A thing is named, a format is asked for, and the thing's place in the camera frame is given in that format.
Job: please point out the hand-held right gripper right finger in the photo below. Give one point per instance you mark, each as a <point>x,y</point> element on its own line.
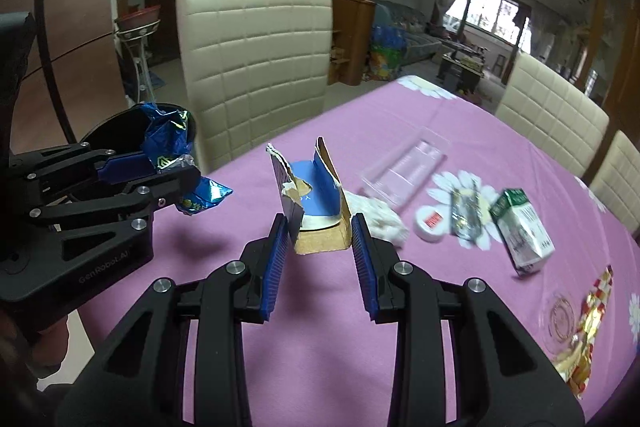
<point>364,267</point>

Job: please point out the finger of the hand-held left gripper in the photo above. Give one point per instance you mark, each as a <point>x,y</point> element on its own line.
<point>165,193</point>
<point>125,169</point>

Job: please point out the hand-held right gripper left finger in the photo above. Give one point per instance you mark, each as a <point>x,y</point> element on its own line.
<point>277,267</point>

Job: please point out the black trash bin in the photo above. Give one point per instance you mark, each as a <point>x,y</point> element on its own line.
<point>117,127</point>

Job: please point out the blue snack wrapper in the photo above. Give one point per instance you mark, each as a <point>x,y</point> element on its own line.
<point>167,139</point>

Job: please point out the torn blue cardboard box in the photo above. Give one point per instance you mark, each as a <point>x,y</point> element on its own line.
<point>312,197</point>

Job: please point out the white bottle cap red label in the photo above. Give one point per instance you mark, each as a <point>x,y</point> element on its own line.
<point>432,226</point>

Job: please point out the silver blister pack amber capsules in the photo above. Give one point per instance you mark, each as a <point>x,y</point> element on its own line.
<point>459,214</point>

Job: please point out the person's left forearm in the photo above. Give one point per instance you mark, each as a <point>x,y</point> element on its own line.
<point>35,347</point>

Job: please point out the white crumpled tissue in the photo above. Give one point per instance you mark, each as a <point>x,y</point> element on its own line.
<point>382,217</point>

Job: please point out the clear plastic tray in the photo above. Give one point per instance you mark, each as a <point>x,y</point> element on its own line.
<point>405,169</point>

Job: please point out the white stand with red basin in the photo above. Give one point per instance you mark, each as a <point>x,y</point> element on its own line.
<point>136,52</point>

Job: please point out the cream quilted dining chair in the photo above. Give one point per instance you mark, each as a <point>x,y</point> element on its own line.
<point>555,117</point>
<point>620,182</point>
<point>250,67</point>

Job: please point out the green white milk carton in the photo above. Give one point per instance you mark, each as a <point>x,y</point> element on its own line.
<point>522,232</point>

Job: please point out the pink floral tablecloth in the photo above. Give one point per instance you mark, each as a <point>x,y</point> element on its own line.
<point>450,122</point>

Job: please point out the clear round plastic lid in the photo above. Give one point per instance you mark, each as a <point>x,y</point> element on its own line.
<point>561,318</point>

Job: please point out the colourful plastic bag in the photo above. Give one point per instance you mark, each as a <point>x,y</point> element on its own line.
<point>385,54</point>

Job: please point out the dark coffee table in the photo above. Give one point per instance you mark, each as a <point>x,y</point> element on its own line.
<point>462,67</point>

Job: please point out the wooden cabinet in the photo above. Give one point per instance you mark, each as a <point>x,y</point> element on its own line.
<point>350,37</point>

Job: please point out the gold red foil wrapper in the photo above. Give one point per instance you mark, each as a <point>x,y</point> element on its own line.
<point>590,332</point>

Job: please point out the patterned sofa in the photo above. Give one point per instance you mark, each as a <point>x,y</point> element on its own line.
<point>415,34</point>

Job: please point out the window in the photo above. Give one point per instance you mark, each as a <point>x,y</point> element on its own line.
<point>490,12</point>

